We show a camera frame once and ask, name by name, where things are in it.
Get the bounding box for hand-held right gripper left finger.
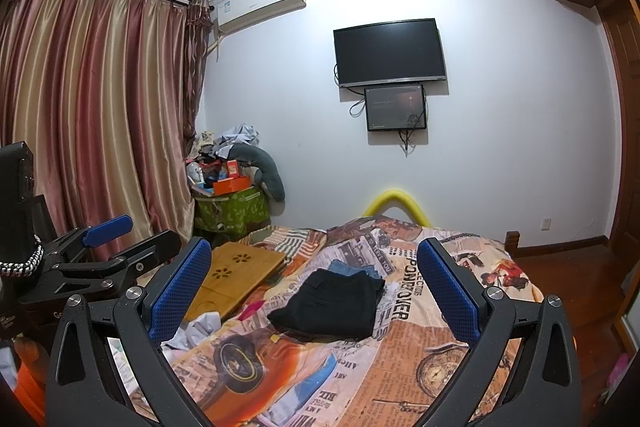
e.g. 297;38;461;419
45;237;227;427

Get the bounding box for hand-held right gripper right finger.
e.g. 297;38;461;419
416;237;584;427

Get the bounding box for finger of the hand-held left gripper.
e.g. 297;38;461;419
107;229;182;285
55;214;134;253

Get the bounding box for black pants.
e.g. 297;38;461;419
266;268;387;342

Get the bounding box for white crumpled cloth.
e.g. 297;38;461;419
160;311;223;353

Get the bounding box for wooden lap desk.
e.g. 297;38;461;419
182;241;287;323

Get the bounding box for green storage box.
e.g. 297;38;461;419
193;187;271;235

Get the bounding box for black case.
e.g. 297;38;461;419
0;141;53;258

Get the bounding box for orange box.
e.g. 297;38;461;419
212;177;251;196

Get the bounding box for blue jeans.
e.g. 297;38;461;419
327;259;381;280

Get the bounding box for yellow foam tube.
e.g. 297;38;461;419
362;188;432;226

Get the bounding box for orange bucket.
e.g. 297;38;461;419
12;339;48;425

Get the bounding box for striped pink curtain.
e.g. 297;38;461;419
0;0;213;258

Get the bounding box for printed blanket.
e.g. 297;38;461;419
115;214;546;427

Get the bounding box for grey plush pillow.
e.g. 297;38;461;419
230;143;286;202

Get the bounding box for pile of clothes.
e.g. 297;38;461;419
192;123;261;160

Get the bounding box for small black monitor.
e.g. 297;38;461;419
365;83;427;132

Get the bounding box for wooden door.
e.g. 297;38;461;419
597;0;640;308

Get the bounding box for white air conditioner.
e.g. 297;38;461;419
212;0;307;34

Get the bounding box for black white braided strap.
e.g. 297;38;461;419
0;234;45;279

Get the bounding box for black monitor cable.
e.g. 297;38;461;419
397;129;418;156

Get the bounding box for black wall television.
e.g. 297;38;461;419
333;18;447;88

